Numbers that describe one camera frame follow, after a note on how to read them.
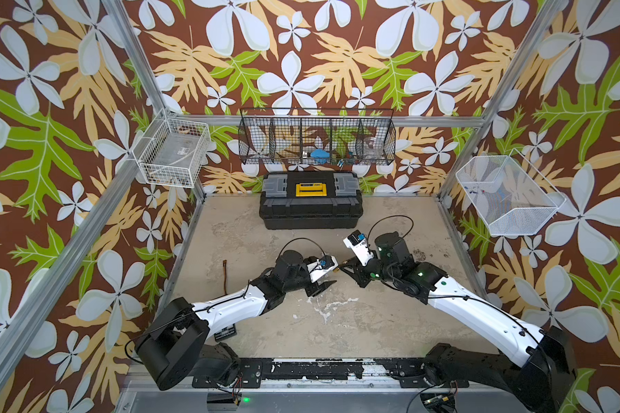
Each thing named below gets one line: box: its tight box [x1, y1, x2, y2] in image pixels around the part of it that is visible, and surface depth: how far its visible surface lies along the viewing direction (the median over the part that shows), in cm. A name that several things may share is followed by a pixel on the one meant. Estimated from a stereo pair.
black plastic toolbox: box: [259, 171, 365, 230], surface depth 100 cm
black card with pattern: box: [213, 323, 238, 343], surface depth 82 cm
